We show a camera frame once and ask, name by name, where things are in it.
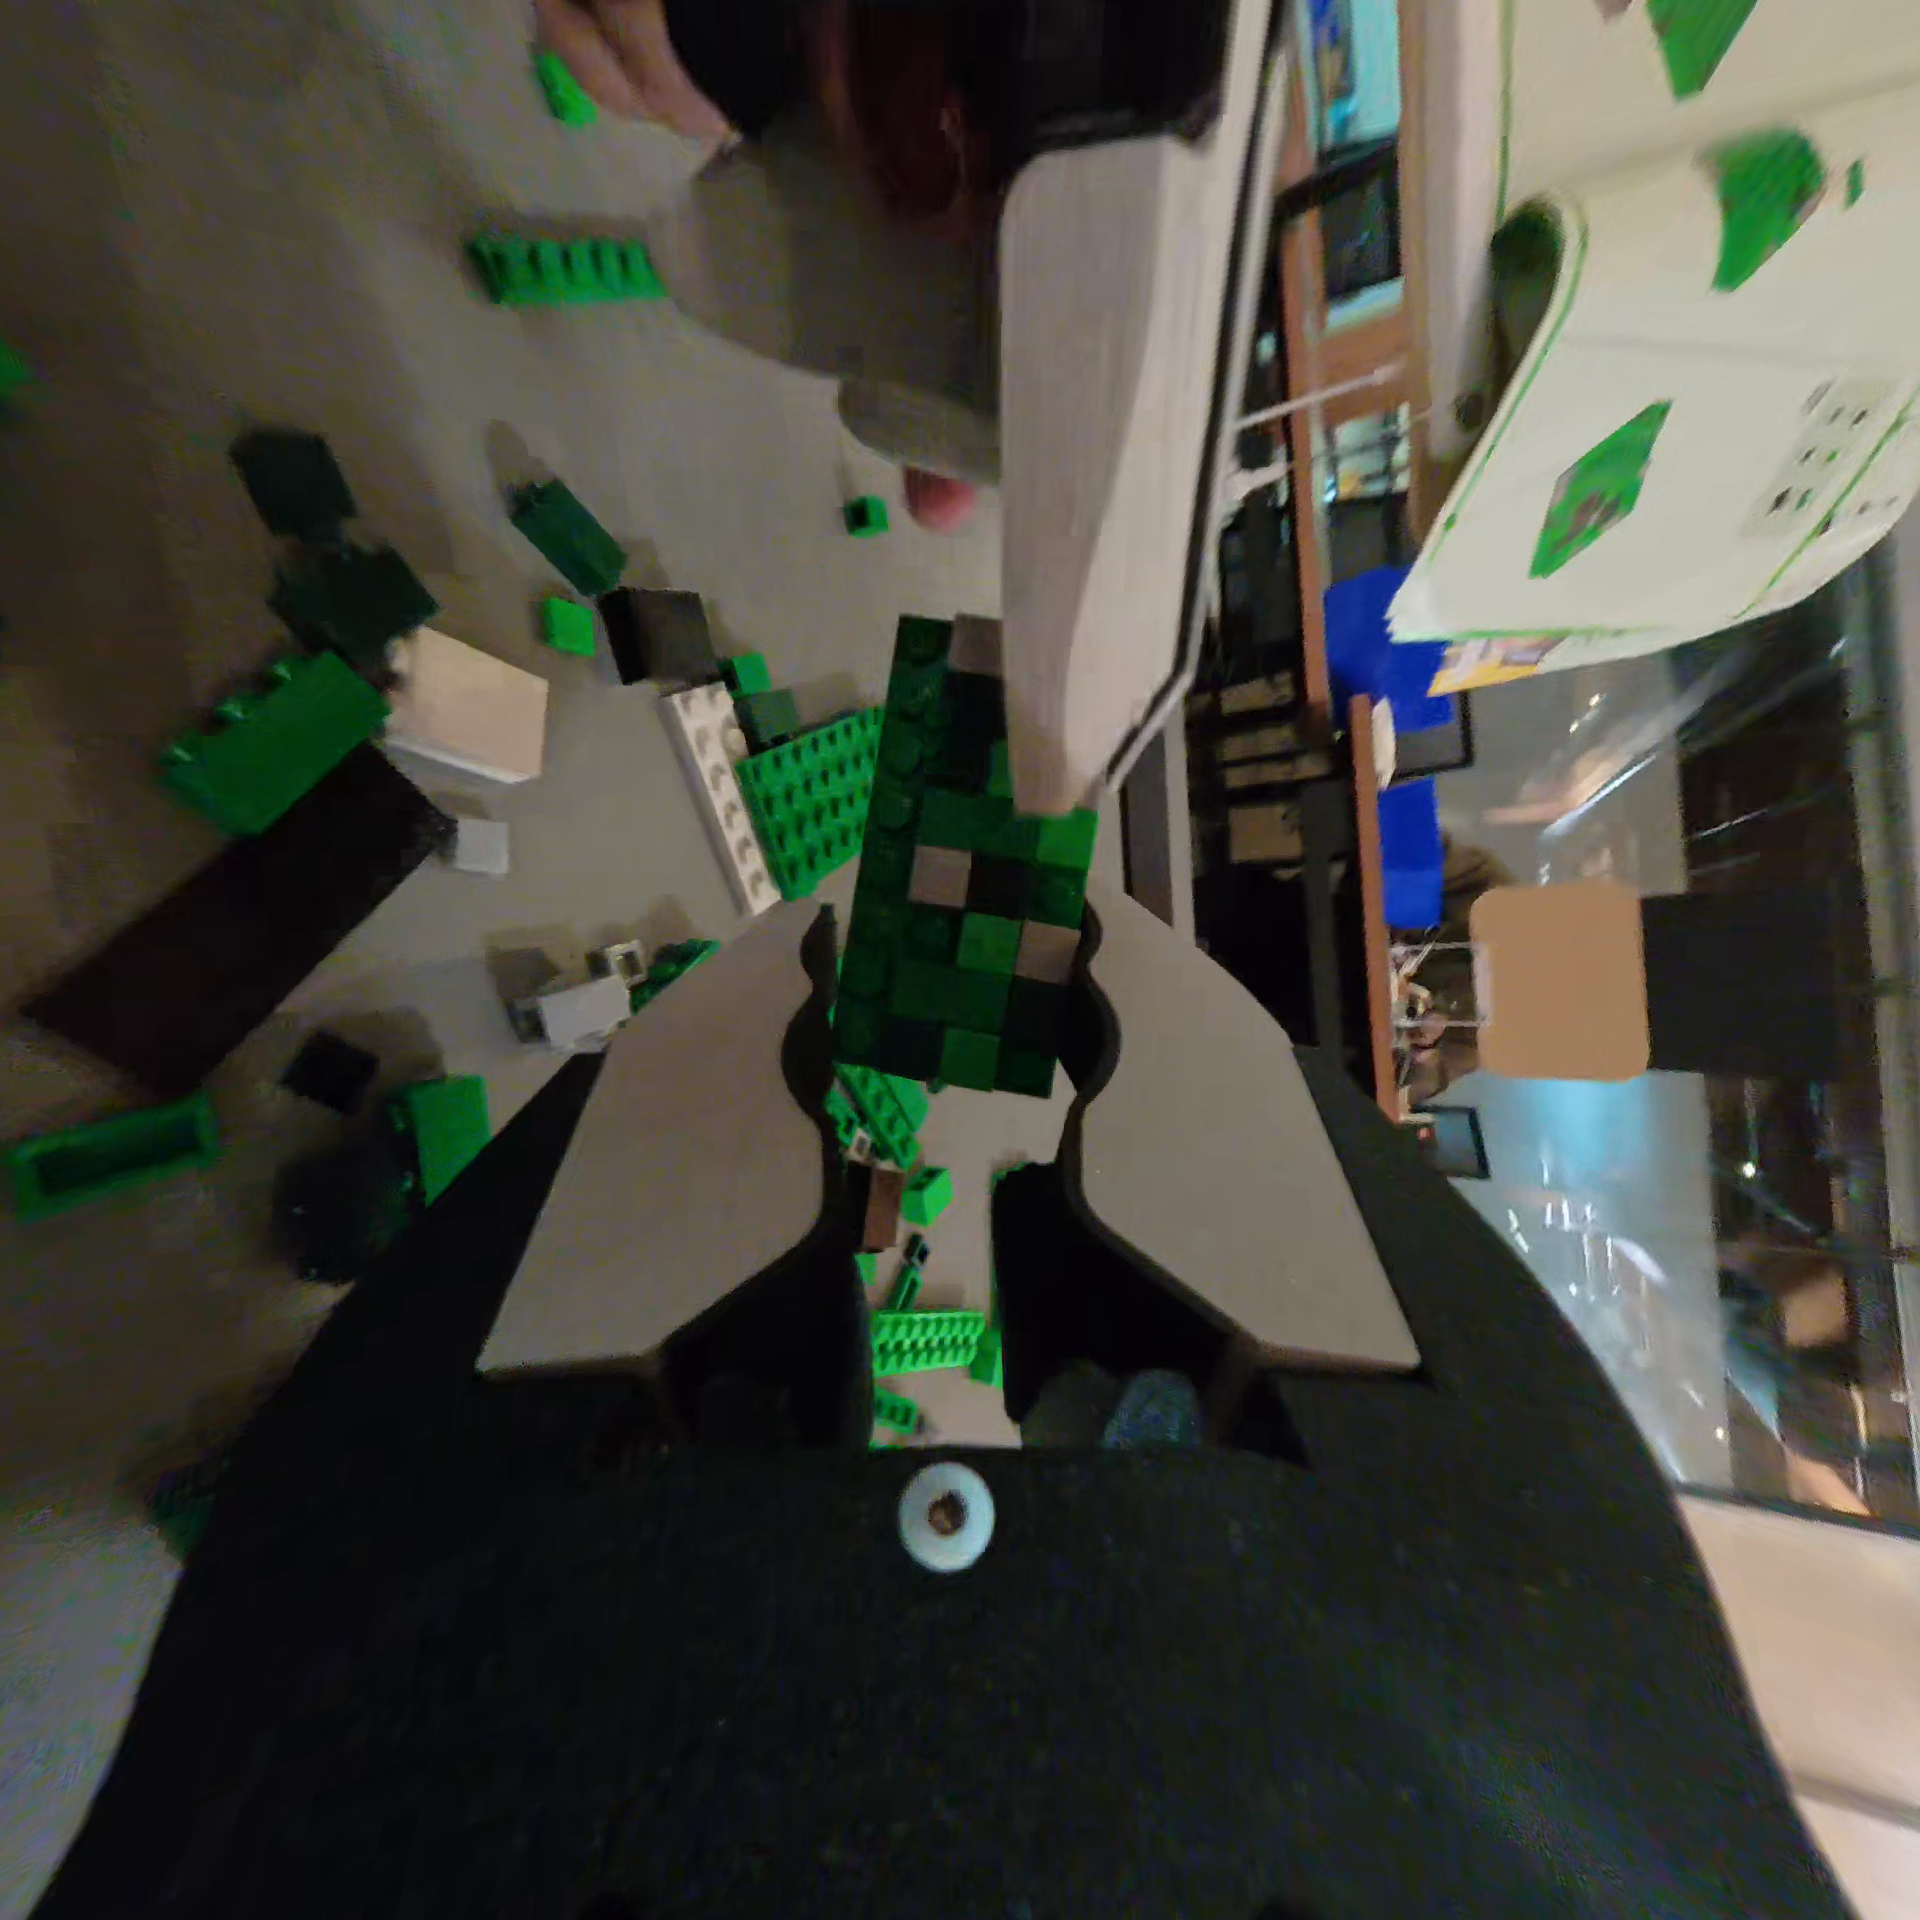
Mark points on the black studded plate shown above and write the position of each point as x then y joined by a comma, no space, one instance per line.
241,914

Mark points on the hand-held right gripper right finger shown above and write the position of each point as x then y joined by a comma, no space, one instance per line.
1230,1184

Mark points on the person's left hand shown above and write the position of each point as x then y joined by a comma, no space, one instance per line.
614,61

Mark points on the checkered green brick plate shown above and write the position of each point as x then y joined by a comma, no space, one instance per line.
960,930

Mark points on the grey desk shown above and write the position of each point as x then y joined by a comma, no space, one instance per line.
150,180

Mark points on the wooden edged table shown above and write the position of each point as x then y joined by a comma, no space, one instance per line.
1372,901
1304,374

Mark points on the white studded plate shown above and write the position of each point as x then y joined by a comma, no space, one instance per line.
720,794

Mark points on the green studded plate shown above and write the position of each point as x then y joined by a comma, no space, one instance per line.
810,802

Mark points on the blue plastic bin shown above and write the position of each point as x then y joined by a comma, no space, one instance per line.
1411,855
1372,638

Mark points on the instruction booklet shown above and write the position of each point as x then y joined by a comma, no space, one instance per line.
1680,420

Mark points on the white book stand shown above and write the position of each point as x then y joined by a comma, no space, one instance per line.
1449,225

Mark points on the small black screen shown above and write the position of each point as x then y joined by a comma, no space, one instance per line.
1452,1140

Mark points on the yellow printed box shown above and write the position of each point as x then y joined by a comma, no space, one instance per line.
1492,663

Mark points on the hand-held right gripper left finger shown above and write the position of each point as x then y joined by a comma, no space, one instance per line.
675,1184

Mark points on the pile of green bricks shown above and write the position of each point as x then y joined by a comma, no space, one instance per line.
271,743

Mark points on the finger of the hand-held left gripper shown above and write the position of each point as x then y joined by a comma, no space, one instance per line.
1238,300
1095,450

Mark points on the black desk panel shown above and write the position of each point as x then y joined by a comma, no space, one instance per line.
1154,824

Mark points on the white brick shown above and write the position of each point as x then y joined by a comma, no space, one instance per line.
473,705

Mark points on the black brick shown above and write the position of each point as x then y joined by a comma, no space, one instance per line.
661,632

